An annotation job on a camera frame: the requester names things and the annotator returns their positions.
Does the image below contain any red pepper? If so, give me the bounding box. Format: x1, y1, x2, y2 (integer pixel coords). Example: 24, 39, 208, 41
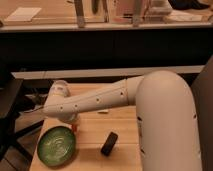
71, 124, 78, 132

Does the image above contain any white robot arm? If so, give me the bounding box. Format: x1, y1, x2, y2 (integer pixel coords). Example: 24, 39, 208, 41
44, 70, 203, 171

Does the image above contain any green ceramic bowl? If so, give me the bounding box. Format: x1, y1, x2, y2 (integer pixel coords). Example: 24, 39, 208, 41
37, 126, 76, 167

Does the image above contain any white sponge block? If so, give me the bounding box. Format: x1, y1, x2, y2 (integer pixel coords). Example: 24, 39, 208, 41
97, 109, 109, 114

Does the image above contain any white paper cup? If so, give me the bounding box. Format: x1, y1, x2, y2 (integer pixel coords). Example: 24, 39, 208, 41
51, 80, 70, 96

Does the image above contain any black rectangular block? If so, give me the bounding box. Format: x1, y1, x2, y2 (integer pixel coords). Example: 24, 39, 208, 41
101, 132, 118, 156

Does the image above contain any black chair left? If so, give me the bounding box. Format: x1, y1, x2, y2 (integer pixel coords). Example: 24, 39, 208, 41
0, 73, 44, 162

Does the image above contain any white paper sheet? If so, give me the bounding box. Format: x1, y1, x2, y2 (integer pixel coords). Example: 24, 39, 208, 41
5, 7, 41, 22

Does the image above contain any grey metal post left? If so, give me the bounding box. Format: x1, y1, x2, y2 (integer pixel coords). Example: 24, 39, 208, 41
74, 0, 85, 28

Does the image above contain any grey metal post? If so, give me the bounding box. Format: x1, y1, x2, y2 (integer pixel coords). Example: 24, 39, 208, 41
74, 0, 85, 28
132, 0, 142, 27

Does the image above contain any grey metal post right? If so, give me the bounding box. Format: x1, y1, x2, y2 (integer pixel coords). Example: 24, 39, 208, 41
132, 0, 142, 27

